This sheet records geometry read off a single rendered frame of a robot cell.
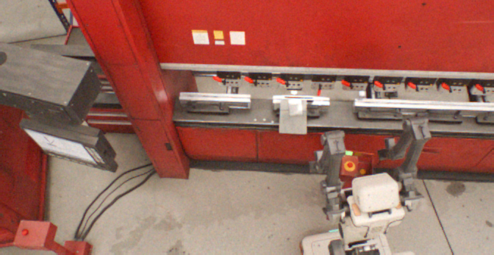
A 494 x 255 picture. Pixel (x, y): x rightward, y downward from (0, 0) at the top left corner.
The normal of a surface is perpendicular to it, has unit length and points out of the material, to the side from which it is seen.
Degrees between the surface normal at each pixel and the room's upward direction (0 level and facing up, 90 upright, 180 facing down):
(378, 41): 90
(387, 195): 48
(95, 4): 90
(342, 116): 0
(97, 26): 90
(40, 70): 0
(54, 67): 0
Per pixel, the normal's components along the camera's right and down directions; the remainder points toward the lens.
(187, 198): -0.04, -0.51
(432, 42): -0.07, 0.86
